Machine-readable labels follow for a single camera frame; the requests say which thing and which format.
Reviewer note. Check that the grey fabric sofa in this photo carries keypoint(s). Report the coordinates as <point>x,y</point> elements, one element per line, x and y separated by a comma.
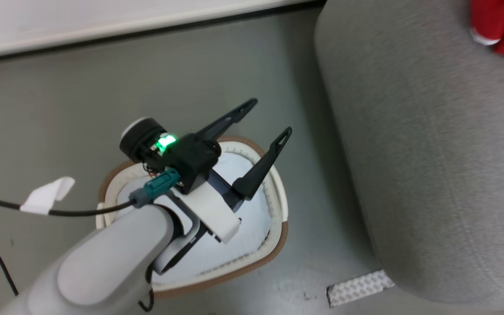
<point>431,153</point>

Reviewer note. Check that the dark baseboard with white trim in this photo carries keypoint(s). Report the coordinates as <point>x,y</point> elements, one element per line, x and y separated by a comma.
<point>147,31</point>

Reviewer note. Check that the white textured floor tape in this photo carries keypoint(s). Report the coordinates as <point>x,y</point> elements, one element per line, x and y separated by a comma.
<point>359,288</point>

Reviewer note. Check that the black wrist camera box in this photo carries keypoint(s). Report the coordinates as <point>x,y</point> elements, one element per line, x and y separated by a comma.
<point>195,162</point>

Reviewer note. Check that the white perforated laundry basket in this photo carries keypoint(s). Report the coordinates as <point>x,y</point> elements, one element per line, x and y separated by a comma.
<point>234,249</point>

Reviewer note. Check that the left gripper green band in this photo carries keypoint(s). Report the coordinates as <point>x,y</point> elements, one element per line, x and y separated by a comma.
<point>215,210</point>

